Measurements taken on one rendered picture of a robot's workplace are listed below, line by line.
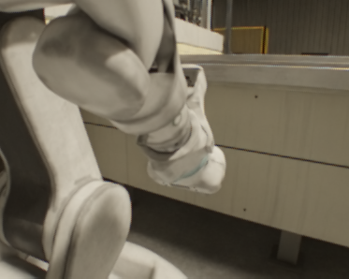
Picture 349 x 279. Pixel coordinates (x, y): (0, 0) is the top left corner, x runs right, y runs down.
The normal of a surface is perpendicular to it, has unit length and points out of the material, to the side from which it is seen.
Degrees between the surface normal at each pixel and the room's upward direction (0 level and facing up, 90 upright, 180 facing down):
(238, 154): 90
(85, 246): 84
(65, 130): 90
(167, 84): 67
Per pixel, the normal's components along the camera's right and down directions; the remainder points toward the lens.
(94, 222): 0.89, 0.00
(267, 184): -0.50, 0.18
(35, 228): -0.33, -0.12
